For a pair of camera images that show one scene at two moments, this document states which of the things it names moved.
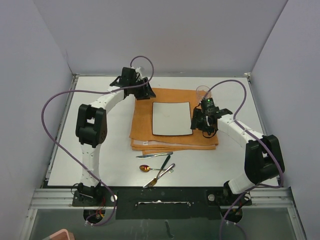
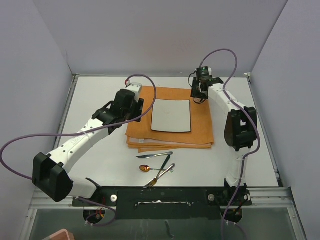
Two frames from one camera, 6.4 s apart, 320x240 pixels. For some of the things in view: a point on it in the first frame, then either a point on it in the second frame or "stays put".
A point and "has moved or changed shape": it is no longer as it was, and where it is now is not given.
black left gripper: x=145 y=93 → x=137 y=107
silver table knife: x=153 y=155 stays put
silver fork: x=151 y=182 stays put
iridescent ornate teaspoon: x=170 y=170 stays put
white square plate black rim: x=171 y=118 has moved or changed shape
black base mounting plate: x=164 y=202 stays put
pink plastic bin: x=62 y=234 stays put
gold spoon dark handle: x=144 y=168 → x=163 y=165
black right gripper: x=196 y=124 → x=195 y=93
